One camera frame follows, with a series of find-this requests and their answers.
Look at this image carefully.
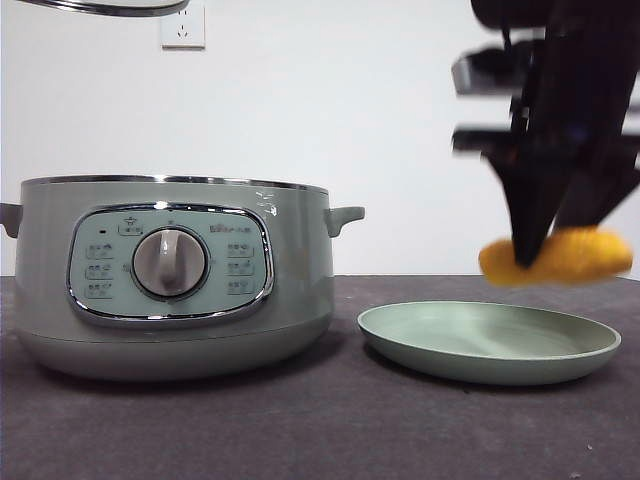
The glass lid with green knob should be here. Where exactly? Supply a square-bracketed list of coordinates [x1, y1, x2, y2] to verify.
[19, 0, 192, 18]

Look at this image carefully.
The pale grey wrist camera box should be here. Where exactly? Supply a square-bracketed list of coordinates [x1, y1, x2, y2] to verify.
[451, 45, 539, 97]

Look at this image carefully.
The pale green round plate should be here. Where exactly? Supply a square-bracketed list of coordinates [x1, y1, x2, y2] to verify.
[356, 300, 623, 387]

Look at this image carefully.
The pale green electric steamer pot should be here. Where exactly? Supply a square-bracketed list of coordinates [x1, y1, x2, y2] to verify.
[0, 174, 366, 384]

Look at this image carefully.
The yellow corn cob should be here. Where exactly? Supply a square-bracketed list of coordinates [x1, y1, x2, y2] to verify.
[478, 225, 635, 288]

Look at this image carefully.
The white wall socket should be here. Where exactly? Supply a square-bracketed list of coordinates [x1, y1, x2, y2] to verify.
[160, 5, 207, 51]

